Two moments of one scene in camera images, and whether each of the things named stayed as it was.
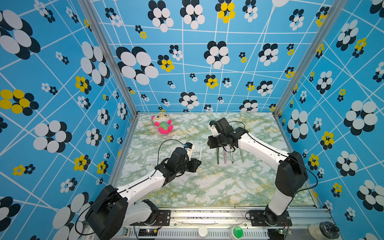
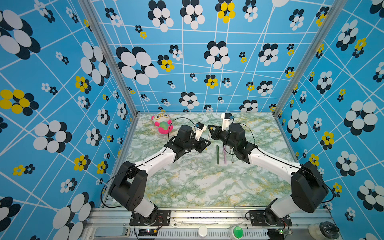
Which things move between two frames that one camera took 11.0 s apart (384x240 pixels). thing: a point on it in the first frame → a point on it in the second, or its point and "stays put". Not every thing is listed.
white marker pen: [232, 157] stays put
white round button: [202, 232] stays put
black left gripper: [194, 166] → [200, 144]
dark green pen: [218, 153] stays put
